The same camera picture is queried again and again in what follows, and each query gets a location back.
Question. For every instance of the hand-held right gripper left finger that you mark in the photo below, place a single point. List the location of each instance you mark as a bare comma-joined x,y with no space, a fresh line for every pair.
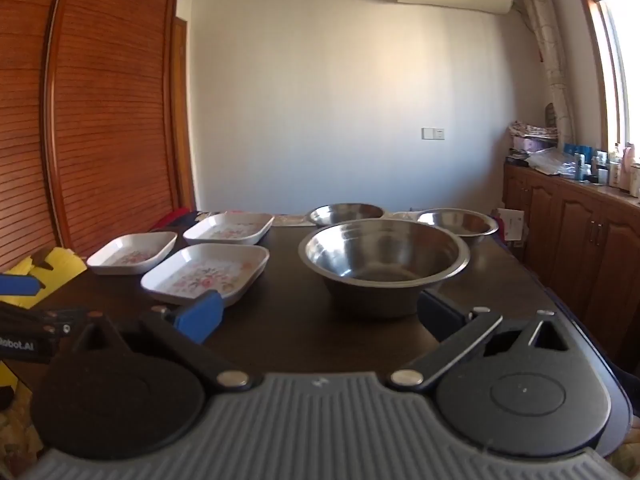
200,317

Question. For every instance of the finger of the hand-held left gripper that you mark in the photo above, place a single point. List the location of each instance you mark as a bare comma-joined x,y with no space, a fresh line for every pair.
50,322
17,285

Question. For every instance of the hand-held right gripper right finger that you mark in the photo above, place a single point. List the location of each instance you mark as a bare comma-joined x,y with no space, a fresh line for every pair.
440,317

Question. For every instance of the white floral square plate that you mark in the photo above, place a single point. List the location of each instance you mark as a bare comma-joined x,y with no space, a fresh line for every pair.
205,272
130,255
227,230

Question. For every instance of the large steel bowl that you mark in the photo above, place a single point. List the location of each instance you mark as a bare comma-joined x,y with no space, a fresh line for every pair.
385,260

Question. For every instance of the medium steel bowl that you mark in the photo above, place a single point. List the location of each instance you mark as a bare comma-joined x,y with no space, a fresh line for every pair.
457,222

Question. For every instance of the small steel bowl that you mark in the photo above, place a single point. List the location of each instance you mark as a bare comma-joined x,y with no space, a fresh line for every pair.
345,212

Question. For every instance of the yellow plush toy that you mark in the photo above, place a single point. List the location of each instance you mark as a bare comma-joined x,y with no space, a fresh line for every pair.
65,262

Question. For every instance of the red cloth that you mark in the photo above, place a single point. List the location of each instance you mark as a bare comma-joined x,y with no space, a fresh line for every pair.
167,220

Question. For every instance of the white paper bag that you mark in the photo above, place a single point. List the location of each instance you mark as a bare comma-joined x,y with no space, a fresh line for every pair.
512,225

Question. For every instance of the wooden cabinet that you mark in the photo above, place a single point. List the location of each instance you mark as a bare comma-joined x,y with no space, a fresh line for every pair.
575,230

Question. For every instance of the wooden slatted wardrobe door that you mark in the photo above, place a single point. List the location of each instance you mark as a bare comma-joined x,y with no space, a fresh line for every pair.
90,110

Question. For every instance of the clear plastic bag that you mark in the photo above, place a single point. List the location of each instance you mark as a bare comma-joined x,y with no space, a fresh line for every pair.
550,160

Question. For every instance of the pink box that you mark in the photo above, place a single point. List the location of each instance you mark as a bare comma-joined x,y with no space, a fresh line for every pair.
532,145

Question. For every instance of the folded floral cloth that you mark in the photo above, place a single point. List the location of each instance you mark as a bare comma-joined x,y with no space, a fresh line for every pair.
532,128

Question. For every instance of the grey hand fan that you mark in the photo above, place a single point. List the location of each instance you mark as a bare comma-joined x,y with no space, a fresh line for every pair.
550,114

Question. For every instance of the row of toiletry bottles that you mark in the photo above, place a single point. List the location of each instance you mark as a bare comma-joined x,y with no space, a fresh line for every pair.
617,167

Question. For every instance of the patterned curtain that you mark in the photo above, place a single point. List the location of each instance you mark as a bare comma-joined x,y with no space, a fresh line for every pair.
547,45

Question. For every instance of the window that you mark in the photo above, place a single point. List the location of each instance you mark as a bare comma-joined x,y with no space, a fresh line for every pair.
622,70

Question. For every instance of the white wall socket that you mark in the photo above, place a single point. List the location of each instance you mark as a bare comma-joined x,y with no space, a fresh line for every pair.
432,133

